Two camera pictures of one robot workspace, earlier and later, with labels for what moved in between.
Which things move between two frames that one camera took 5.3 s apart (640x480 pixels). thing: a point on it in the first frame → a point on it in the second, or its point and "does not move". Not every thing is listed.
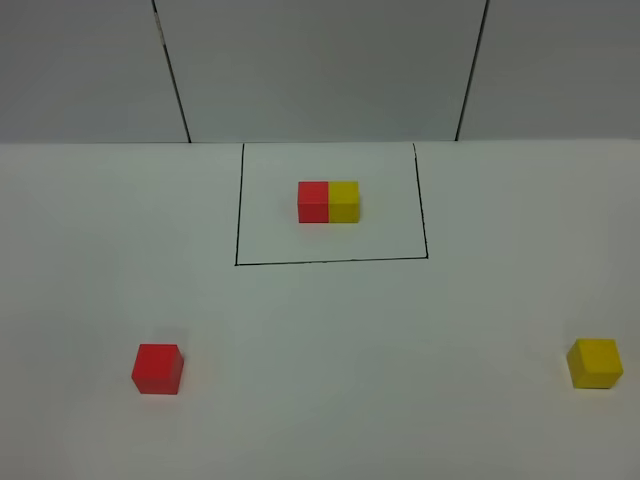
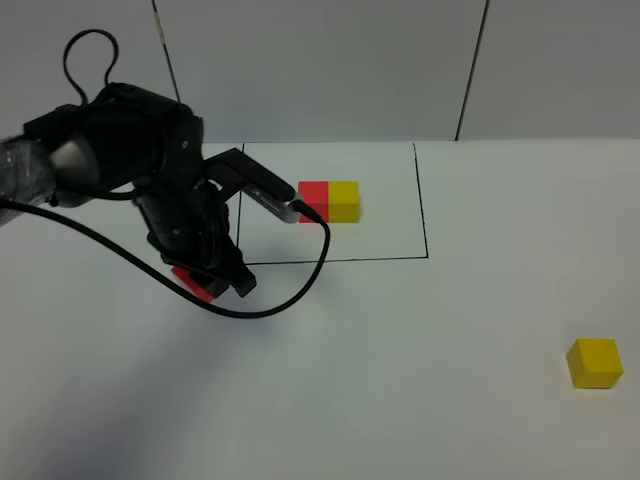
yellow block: (594, 363) does not move
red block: (157, 368) → (187, 280)
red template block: (313, 201) does not move
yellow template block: (343, 202) does not move
